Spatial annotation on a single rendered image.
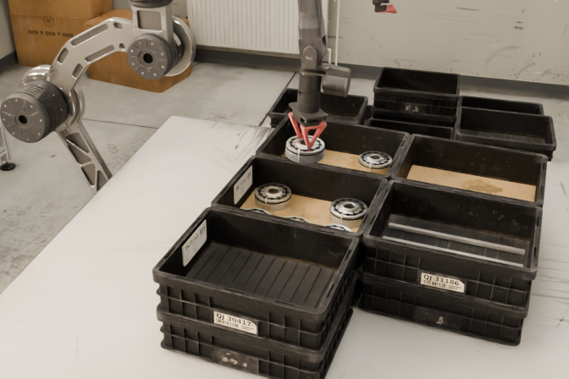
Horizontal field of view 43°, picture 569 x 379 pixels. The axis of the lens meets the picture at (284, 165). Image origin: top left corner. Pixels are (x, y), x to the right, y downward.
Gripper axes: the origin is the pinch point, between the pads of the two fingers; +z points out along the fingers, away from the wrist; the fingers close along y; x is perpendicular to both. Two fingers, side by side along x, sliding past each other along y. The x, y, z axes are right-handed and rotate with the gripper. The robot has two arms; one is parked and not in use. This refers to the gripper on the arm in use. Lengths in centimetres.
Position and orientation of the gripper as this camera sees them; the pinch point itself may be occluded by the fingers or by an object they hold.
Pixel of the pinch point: (305, 140)
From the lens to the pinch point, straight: 188.3
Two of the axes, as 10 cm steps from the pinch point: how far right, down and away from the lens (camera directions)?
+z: -0.5, 8.7, 4.9
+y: -4.2, -4.6, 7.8
